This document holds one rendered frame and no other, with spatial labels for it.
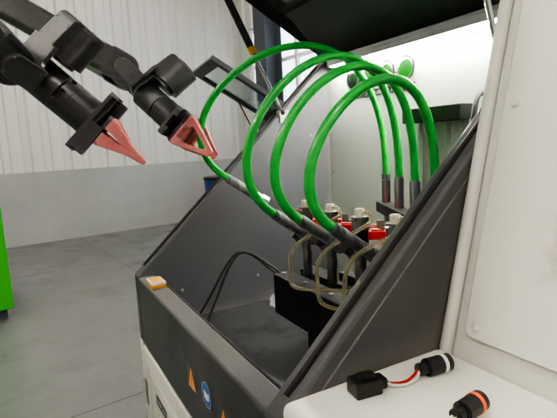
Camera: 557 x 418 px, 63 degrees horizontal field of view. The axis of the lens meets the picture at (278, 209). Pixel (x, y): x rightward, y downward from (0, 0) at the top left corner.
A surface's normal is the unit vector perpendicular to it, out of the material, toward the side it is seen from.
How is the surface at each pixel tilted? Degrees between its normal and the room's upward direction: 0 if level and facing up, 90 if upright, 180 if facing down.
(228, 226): 90
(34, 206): 90
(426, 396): 0
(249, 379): 0
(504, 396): 0
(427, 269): 90
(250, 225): 90
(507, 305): 76
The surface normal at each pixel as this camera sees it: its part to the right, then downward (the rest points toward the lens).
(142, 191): 0.59, 0.09
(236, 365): -0.05, -0.99
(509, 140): -0.86, -0.13
